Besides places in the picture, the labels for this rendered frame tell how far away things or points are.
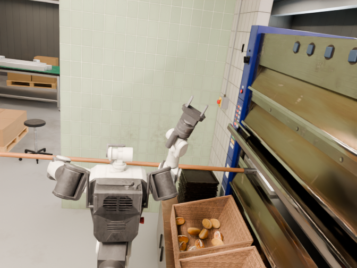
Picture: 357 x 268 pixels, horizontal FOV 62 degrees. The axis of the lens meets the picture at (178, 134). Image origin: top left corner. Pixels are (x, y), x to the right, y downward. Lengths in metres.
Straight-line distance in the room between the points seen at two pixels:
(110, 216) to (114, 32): 2.03
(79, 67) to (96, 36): 0.33
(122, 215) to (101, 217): 0.09
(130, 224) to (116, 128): 1.91
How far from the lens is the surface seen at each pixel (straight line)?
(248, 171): 2.11
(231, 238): 2.33
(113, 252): 1.53
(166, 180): 1.43
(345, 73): 1.39
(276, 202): 1.87
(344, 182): 1.35
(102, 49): 3.04
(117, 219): 1.36
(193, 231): 2.37
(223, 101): 2.81
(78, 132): 3.26
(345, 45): 1.43
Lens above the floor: 2.06
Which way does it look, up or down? 19 degrees down
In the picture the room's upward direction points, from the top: 7 degrees clockwise
